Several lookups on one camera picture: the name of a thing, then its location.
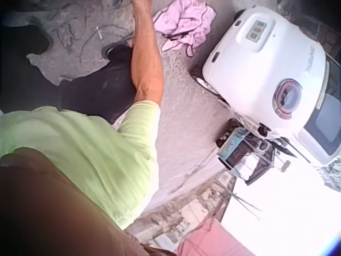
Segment white washing machine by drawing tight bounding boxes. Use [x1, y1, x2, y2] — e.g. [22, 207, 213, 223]
[189, 5, 341, 166]

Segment metal wire rack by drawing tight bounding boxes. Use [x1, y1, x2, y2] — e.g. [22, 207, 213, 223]
[239, 141, 291, 186]

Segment blue labelled box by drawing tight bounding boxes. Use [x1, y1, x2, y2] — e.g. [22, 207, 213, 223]
[217, 127, 254, 169]

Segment pink crumpled cloth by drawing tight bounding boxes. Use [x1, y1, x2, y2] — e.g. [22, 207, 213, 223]
[152, 0, 216, 57]

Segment black thin cable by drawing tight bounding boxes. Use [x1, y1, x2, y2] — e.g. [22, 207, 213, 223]
[54, 5, 135, 65]

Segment person's legs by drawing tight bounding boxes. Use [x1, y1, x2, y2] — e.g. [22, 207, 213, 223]
[0, 23, 139, 125]

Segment pink fabric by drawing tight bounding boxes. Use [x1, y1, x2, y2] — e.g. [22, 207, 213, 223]
[173, 216, 256, 256]

